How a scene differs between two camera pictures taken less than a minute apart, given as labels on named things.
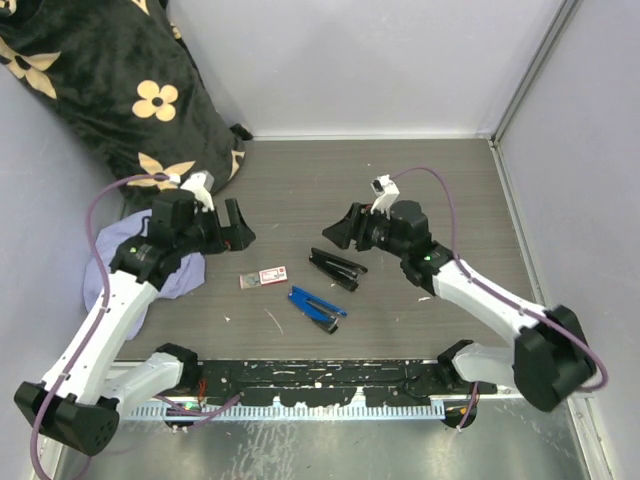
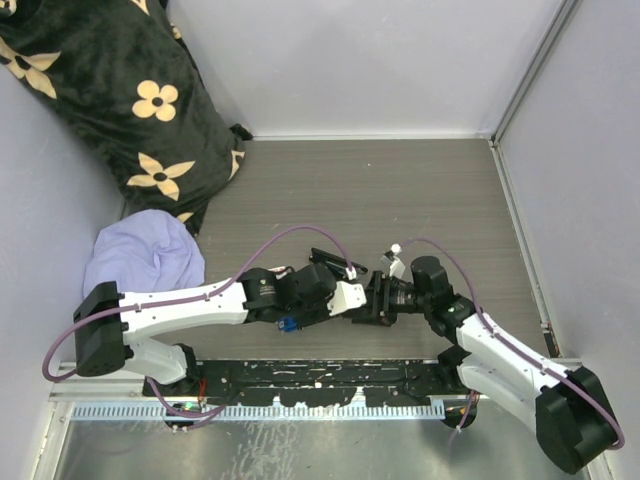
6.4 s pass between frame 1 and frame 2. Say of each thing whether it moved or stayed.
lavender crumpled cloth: stayed
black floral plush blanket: stayed
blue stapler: moved
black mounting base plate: stayed
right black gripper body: moved
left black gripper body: moved
